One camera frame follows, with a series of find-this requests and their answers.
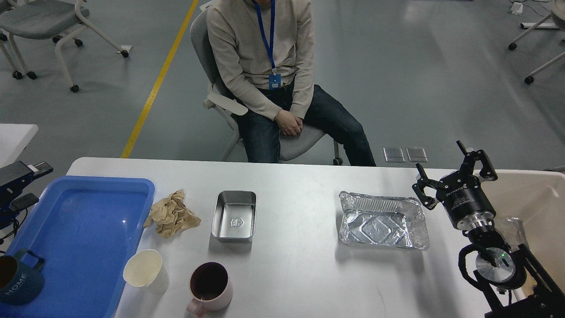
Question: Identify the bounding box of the dark blue HOME mug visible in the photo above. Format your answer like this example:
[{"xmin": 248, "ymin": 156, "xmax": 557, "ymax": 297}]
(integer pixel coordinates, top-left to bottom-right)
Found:
[{"xmin": 0, "ymin": 248, "xmax": 45, "ymax": 306}]

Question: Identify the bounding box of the crumpled brown paper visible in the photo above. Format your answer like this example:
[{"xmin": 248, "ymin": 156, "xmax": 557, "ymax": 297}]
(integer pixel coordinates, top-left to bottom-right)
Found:
[{"xmin": 143, "ymin": 189, "xmax": 201, "ymax": 239}]

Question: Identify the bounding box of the black cables left edge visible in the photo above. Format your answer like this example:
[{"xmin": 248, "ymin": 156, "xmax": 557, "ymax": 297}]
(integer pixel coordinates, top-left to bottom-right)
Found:
[{"xmin": 0, "ymin": 219, "xmax": 20, "ymax": 254}]

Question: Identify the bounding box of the seated person beige sweater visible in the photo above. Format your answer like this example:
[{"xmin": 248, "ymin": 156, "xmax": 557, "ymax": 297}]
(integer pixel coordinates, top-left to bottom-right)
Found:
[{"xmin": 207, "ymin": 0, "xmax": 376, "ymax": 167}]

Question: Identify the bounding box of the blue lanyard badge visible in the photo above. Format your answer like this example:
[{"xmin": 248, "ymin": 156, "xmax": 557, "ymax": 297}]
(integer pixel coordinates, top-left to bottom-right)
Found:
[{"xmin": 252, "ymin": 0, "xmax": 282, "ymax": 90}]

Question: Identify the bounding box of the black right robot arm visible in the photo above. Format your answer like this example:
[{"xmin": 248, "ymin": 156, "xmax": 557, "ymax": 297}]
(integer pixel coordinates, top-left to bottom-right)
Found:
[{"xmin": 412, "ymin": 141, "xmax": 564, "ymax": 318}]

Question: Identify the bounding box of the white side table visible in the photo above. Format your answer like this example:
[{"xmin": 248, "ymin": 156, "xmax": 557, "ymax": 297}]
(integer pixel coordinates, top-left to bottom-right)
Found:
[{"xmin": 0, "ymin": 123, "xmax": 38, "ymax": 167}]

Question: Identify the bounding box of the metal floor plate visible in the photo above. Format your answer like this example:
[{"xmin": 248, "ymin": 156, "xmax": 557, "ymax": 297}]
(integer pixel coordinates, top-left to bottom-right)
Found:
[
  {"xmin": 383, "ymin": 147, "xmax": 406, "ymax": 163},
  {"xmin": 406, "ymin": 147, "xmax": 429, "ymax": 163}
]

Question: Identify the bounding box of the grey chair top left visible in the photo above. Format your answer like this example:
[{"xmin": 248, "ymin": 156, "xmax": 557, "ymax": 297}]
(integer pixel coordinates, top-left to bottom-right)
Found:
[{"xmin": 0, "ymin": 0, "xmax": 129, "ymax": 92}]

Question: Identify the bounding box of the left metal floor plate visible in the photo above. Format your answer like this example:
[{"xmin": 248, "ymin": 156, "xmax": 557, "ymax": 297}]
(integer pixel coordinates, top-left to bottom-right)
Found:
[{"xmin": 383, "ymin": 147, "xmax": 406, "ymax": 163}]

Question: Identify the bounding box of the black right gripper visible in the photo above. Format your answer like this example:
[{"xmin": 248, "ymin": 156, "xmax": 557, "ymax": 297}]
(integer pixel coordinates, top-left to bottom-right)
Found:
[{"xmin": 412, "ymin": 140, "xmax": 498, "ymax": 230}]

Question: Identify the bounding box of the blue plastic tray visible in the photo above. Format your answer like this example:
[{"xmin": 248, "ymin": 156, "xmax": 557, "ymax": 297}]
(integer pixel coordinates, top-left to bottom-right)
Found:
[{"xmin": 1, "ymin": 176, "xmax": 155, "ymax": 318}]

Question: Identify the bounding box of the stainless steel rectangular container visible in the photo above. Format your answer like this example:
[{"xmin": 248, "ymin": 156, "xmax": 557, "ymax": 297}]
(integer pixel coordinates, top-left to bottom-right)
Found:
[{"xmin": 211, "ymin": 190, "xmax": 256, "ymax": 243}]

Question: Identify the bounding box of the white paper cup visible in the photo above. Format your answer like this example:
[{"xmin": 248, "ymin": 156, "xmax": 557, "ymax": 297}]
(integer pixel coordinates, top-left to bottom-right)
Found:
[{"xmin": 122, "ymin": 249, "xmax": 170, "ymax": 294}]

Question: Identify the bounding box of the grey office chair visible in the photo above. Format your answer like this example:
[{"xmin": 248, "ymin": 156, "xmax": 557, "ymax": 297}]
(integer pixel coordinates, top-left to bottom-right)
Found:
[{"xmin": 190, "ymin": 3, "xmax": 325, "ymax": 161}]

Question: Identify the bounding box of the aluminium foil tray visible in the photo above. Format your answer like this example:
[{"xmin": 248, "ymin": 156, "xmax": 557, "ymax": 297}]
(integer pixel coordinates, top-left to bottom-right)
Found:
[{"xmin": 338, "ymin": 191, "xmax": 430, "ymax": 251}]

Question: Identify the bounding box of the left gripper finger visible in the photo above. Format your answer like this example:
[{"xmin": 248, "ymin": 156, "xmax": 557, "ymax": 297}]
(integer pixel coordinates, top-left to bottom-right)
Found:
[{"xmin": 0, "ymin": 161, "xmax": 54, "ymax": 201}]

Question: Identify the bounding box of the pink ribbed mug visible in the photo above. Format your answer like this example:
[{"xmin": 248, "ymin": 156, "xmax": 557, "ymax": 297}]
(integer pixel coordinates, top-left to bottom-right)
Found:
[{"xmin": 186, "ymin": 262, "xmax": 234, "ymax": 318}]

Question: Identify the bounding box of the beige plastic bin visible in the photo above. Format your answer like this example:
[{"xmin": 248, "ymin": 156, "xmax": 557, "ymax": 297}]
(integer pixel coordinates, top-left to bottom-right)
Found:
[{"xmin": 482, "ymin": 170, "xmax": 565, "ymax": 288}]

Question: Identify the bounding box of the chair legs top right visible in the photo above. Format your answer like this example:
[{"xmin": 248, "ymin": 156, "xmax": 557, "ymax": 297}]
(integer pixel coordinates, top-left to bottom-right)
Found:
[{"xmin": 507, "ymin": 0, "xmax": 565, "ymax": 85}]

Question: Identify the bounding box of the clear plastic bag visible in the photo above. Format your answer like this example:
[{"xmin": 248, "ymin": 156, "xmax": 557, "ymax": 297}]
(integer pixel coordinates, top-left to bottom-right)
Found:
[{"xmin": 495, "ymin": 217, "xmax": 529, "ymax": 252}]

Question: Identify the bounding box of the right metal floor plate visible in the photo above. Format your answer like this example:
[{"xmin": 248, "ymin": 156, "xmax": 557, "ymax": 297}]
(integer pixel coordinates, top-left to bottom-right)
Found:
[{"xmin": 406, "ymin": 147, "xmax": 429, "ymax": 163}]

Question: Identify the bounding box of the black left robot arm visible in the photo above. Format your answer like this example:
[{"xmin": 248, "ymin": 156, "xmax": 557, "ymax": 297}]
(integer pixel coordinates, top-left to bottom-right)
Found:
[{"xmin": 0, "ymin": 161, "xmax": 54, "ymax": 229}]

